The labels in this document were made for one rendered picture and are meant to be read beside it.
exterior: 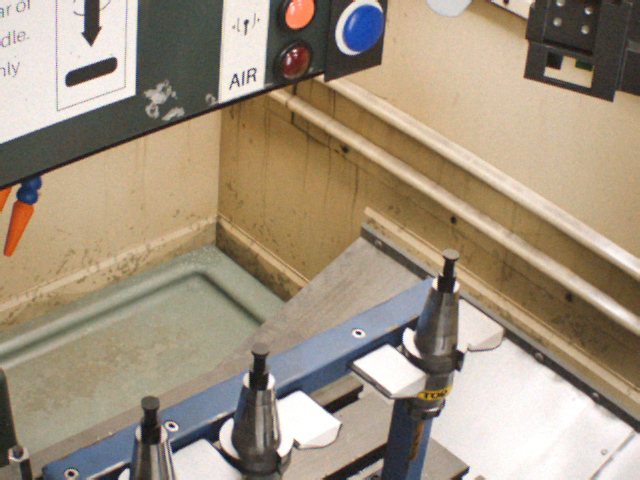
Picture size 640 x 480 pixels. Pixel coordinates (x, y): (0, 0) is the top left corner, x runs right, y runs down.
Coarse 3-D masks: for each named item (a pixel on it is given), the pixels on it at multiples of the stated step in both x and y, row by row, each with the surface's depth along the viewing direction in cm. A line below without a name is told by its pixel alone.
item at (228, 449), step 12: (228, 420) 101; (228, 432) 99; (288, 432) 100; (228, 444) 98; (288, 444) 99; (228, 456) 98; (240, 456) 97; (252, 456) 97; (264, 456) 98; (276, 456) 98; (288, 456) 99; (240, 468) 98; (252, 468) 97; (264, 468) 97; (276, 468) 99
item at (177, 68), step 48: (144, 0) 55; (192, 0) 57; (144, 48) 57; (192, 48) 59; (144, 96) 58; (192, 96) 61; (240, 96) 63; (0, 144) 53; (48, 144) 55; (96, 144) 58
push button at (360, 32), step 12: (360, 12) 65; (372, 12) 65; (348, 24) 65; (360, 24) 65; (372, 24) 66; (348, 36) 65; (360, 36) 66; (372, 36) 66; (348, 48) 66; (360, 48) 66
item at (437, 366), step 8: (408, 336) 112; (464, 336) 113; (408, 344) 111; (464, 344) 112; (400, 352) 113; (408, 352) 111; (416, 352) 110; (456, 352) 111; (464, 352) 111; (416, 360) 110; (424, 360) 109; (432, 360) 109; (440, 360) 109; (448, 360) 110; (456, 360) 112; (464, 360) 113; (424, 368) 111; (432, 368) 110; (440, 368) 110; (448, 368) 111; (456, 368) 112; (432, 376) 110; (440, 376) 110; (448, 376) 111
